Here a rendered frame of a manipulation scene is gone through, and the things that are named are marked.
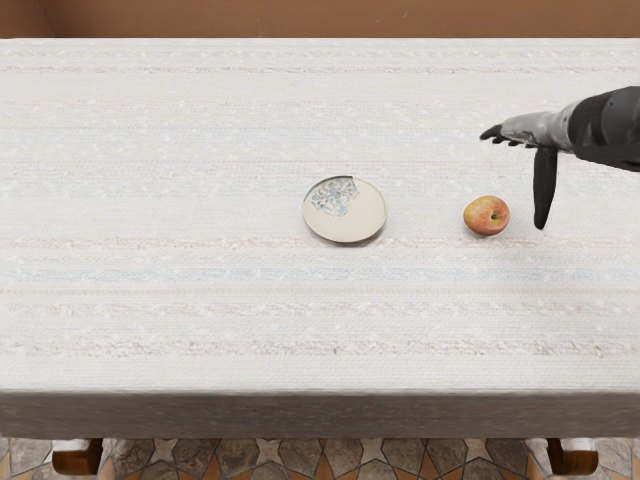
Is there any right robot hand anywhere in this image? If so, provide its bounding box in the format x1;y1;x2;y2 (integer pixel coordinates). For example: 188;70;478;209
479;105;576;232

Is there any cream plate with blue pattern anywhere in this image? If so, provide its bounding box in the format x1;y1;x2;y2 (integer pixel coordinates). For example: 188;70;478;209
301;176;389;245

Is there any red yellow apple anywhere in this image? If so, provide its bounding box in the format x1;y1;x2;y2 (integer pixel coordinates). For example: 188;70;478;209
462;195;511;237

